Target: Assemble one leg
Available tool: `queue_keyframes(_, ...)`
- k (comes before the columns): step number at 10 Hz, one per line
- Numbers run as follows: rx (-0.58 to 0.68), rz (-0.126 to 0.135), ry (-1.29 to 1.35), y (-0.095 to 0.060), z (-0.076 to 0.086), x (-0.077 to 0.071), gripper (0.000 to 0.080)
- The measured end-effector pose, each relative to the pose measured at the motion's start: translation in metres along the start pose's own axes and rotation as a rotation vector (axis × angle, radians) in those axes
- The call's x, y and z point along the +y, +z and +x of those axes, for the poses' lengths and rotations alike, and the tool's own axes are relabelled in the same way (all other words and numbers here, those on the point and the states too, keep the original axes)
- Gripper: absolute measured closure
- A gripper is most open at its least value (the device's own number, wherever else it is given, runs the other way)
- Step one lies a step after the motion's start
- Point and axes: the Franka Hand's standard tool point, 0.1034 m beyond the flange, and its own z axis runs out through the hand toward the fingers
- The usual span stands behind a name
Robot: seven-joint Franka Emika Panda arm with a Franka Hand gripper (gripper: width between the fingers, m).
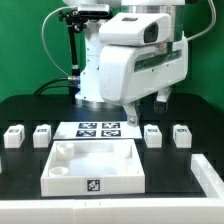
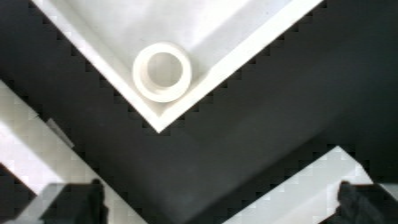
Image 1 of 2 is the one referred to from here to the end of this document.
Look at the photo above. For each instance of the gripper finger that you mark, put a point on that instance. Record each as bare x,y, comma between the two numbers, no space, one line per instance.
132,113
161,101

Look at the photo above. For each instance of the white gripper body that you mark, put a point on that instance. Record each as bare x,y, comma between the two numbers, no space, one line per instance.
129,73

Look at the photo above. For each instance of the white square tabletop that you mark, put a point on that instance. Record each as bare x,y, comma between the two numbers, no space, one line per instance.
92,167

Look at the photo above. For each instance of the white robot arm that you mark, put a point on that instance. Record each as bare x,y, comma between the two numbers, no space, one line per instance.
89,78

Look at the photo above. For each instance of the white marker sheet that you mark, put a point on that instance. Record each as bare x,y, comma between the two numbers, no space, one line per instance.
96,130

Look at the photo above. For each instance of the black camera stand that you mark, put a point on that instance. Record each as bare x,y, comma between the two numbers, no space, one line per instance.
74,43

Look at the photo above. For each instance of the grey camera on stand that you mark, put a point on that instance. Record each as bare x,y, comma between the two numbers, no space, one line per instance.
94,10

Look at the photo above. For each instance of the white front wall fixture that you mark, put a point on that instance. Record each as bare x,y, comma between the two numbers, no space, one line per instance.
113,211

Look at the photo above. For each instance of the white wall fixture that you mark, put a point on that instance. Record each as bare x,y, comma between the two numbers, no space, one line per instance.
208,179
113,211

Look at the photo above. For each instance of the white right wall fixture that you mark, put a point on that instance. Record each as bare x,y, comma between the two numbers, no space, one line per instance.
208,179

